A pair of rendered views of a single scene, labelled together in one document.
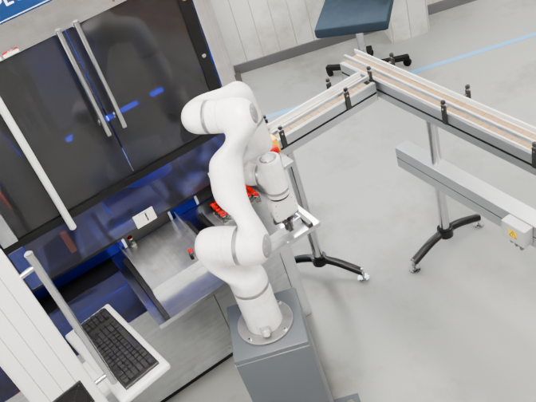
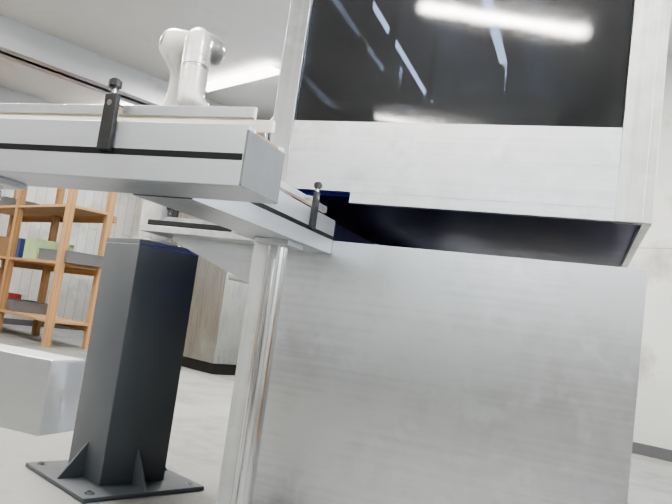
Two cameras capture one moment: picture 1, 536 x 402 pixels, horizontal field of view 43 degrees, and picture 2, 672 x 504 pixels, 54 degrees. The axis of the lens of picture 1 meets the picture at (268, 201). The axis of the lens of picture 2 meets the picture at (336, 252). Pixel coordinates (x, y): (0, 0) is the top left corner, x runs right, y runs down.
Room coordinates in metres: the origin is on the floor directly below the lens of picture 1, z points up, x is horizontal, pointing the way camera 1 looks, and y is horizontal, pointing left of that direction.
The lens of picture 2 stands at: (3.70, -1.26, 0.67)
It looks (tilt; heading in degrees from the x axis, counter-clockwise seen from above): 6 degrees up; 132
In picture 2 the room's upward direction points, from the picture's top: 8 degrees clockwise
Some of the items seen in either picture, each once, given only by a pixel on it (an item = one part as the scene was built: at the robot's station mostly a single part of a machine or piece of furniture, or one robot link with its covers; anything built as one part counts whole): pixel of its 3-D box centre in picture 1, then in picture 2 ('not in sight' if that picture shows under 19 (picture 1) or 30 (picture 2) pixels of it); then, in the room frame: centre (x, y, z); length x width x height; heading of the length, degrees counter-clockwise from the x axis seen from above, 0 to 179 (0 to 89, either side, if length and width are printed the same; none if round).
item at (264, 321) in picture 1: (258, 305); (157, 219); (1.55, 0.14, 0.95); 0.19 x 0.19 x 0.18
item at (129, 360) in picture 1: (114, 344); not in sight; (1.72, 0.68, 0.82); 0.40 x 0.14 x 0.02; 29
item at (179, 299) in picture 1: (212, 242); (262, 250); (2.02, 0.25, 0.87); 0.70 x 0.48 x 0.02; 111
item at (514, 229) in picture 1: (517, 230); not in sight; (1.91, -0.92, 0.50); 0.12 x 0.05 x 0.09; 21
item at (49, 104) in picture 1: (39, 139); not in sight; (2.06, 0.66, 1.51); 0.47 x 0.01 x 0.59; 111
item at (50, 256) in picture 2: not in sight; (37, 235); (-4.17, 2.28, 1.18); 2.61 x 0.69 x 2.36; 177
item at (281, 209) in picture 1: (281, 203); not in sight; (1.91, -0.04, 1.03); 0.10 x 0.07 x 0.11; 111
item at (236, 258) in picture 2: not in sight; (219, 262); (2.10, 0.02, 0.80); 0.34 x 0.03 x 0.13; 21
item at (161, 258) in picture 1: (165, 251); not in sight; (2.03, 0.44, 0.90); 0.34 x 0.26 x 0.04; 21
